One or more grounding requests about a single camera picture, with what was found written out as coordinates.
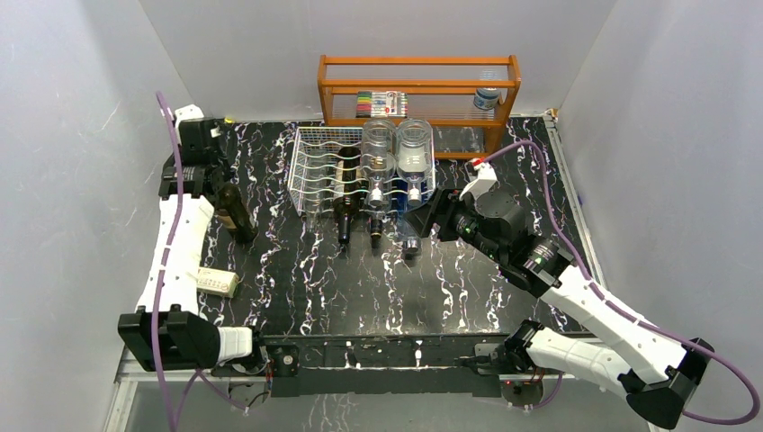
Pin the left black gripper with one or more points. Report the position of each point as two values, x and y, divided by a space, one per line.
223 158

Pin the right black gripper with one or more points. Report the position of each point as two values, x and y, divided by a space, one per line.
423 219

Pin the blue glass bottle white cap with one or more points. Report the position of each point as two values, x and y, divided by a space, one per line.
410 241

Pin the square bottle brown label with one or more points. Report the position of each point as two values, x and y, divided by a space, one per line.
380 218

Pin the clear bottle black label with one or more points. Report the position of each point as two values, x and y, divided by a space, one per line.
414 156

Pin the dark green wine bottle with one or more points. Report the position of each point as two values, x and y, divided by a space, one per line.
346 198

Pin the round clear bottle white cap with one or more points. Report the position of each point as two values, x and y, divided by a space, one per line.
377 160

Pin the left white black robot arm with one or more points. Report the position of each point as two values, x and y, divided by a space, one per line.
166 330

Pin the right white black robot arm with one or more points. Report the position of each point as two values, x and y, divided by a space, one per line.
656 375

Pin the pack of coloured markers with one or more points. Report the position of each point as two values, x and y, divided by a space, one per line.
381 104

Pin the orange wooden shelf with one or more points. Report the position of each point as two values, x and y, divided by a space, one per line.
440 91

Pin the white box red mark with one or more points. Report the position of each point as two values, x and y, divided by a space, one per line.
217 282

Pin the small white blue jar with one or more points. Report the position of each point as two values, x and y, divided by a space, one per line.
486 98

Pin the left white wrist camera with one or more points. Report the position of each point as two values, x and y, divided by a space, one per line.
190 112

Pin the white wire wine rack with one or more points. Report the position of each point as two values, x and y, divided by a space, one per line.
313 181

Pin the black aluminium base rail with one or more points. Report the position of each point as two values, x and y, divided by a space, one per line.
404 364

